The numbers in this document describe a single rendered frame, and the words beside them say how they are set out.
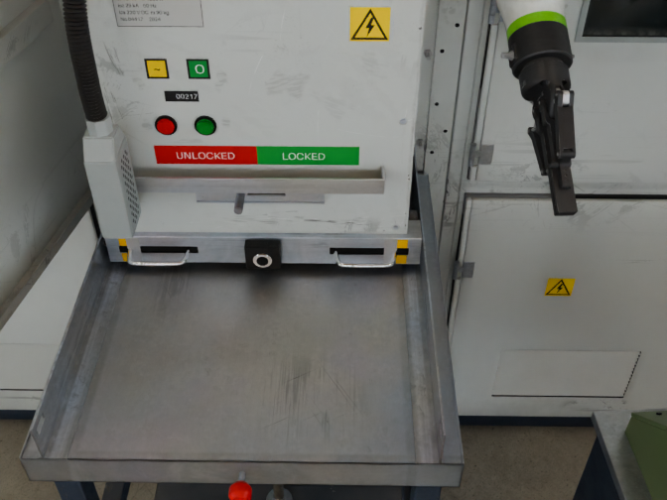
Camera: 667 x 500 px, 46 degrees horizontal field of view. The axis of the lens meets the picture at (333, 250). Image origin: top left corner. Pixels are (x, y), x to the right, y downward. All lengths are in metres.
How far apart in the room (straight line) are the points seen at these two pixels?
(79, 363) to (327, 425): 0.40
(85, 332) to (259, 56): 0.53
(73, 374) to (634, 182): 1.12
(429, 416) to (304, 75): 0.53
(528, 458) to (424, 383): 1.02
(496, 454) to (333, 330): 1.01
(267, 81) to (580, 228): 0.83
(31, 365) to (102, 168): 1.07
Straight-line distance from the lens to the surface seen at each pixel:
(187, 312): 1.34
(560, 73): 1.25
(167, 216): 1.35
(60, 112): 1.52
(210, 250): 1.37
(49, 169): 1.51
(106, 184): 1.18
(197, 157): 1.26
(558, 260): 1.79
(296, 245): 1.34
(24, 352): 2.12
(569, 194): 1.19
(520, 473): 2.18
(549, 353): 2.02
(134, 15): 1.16
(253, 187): 1.23
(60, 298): 1.94
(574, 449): 2.26
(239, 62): 1.17
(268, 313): 1.31
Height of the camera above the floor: 1.79
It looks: 42 degrees down
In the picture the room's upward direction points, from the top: straight up
